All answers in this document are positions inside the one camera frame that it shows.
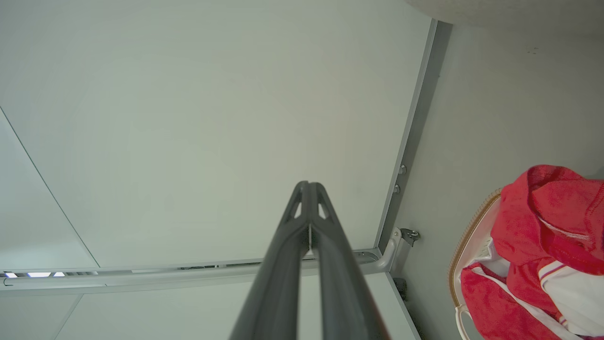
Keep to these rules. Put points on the white basket brown rim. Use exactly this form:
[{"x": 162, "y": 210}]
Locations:
[{"x": 474, "y": 250}]

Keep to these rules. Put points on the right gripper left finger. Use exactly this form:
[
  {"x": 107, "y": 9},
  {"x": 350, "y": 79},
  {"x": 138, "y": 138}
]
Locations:
[{"x": 276, "y": 283}]

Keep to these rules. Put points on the grey partition bottom frame rail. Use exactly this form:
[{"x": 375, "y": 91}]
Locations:
[{"x": 415, "y": 118}]

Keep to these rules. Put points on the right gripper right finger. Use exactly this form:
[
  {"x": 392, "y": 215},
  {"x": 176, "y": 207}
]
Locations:
[{"x": 344, "y": 293}]

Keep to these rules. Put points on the red and white garment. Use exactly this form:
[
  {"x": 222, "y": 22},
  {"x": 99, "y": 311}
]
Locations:
[{"x": 490, "y": 307}]

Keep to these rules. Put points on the grey metal stand leg tube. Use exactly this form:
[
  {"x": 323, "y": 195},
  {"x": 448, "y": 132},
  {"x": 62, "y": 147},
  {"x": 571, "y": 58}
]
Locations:
[{"x": 141, "y": 278}]

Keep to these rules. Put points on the black caster wheel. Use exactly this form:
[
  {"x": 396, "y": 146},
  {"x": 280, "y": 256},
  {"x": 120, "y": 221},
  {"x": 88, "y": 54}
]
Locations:
[{"x": 412, "y": 235}]

